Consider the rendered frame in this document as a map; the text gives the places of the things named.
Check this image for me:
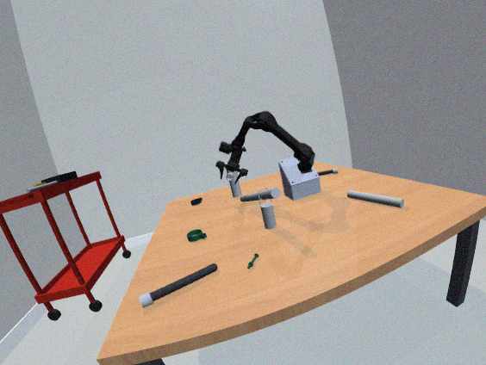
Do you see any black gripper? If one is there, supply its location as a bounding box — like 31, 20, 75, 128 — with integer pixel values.
215, 156, 248, 183

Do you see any black rod with grey end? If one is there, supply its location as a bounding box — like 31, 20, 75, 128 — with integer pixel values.
317, 168, 339, 176
139, 263, 217, 308

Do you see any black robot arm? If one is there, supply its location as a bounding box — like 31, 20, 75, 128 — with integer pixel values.
219, 111, 315, 174

